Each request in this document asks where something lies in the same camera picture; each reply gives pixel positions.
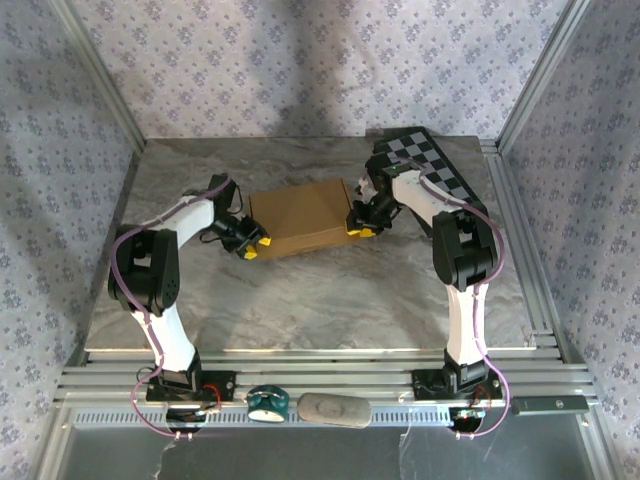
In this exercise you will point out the teal alarm clock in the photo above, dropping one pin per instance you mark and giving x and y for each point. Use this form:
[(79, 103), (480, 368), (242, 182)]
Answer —
[(265, 402)]

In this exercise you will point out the aluminium left post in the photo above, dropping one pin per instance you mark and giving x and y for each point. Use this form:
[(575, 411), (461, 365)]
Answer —
[(102, 75)]

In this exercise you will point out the circuit board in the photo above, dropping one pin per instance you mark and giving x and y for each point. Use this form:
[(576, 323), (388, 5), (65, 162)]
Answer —
[(467, 414), (187, 415)]

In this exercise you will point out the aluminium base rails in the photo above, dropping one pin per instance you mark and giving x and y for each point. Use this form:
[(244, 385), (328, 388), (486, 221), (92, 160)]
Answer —
[(325, 370)]

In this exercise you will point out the black grey chessboard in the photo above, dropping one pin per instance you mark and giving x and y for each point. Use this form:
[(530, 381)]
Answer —
[(440, 160)]

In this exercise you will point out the black flat bar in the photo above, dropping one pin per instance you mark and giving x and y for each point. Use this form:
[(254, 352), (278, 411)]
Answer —
[(550, 405)]

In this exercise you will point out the brown cardboard box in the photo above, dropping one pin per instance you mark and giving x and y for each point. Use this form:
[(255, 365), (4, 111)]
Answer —
[(305, 215)]

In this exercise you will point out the left circuit board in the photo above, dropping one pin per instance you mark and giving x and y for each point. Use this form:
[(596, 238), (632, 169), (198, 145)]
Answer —
[(187, 415)]

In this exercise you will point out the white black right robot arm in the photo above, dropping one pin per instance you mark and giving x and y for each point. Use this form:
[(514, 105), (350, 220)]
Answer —
[(462, 325)]

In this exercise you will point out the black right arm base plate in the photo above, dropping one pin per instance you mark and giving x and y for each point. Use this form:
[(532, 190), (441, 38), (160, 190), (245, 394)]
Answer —
[(425, 385)]

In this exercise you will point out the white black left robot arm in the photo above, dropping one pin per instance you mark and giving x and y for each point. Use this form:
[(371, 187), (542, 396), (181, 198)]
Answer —
[(190, 215)]

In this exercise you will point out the aluminium side rail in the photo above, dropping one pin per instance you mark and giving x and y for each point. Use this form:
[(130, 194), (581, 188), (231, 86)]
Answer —
[(547, 345)]

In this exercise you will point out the aluminium right post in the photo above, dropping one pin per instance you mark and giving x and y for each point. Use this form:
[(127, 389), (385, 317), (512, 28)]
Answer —
[(566, 30)]

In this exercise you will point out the aluminium post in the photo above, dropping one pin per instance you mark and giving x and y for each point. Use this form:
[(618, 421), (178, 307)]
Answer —
[(566, 30), (102, 75)]

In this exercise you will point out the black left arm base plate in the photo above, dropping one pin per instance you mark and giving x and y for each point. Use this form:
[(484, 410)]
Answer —
[(220, 385)]

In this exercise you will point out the right circuit board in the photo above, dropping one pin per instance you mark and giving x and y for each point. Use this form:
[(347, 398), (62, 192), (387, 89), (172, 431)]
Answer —
[(467, 414)]

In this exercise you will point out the grey oval pad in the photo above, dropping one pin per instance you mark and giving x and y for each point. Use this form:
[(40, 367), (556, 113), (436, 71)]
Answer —
[(332, 410)]

